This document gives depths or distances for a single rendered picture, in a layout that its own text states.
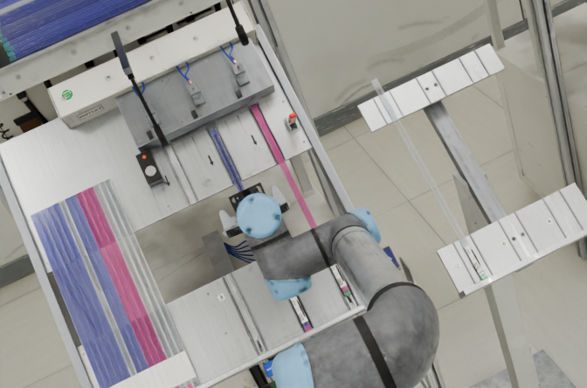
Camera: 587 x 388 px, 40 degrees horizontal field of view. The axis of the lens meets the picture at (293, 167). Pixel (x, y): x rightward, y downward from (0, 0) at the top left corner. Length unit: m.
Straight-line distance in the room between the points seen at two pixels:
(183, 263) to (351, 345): 1.32
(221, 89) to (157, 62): 0.16
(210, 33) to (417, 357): 1.05
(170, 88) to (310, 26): 1.81
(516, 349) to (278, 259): 1.01
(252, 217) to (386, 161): 2.15
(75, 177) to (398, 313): 1.04
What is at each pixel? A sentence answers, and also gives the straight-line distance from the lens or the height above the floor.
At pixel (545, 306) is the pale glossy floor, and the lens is 2.70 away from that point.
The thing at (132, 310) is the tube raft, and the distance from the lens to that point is 1.84.
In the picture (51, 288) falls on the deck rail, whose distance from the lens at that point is 1.89.
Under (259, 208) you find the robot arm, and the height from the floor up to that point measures 1.17.
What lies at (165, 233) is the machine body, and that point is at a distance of 2.48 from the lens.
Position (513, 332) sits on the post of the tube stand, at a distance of 2.23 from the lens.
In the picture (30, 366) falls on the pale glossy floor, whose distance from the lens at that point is 3.41.
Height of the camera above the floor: 1.94
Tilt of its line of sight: 32 degrees down
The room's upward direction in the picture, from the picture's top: 22 degrees counter-clockwise
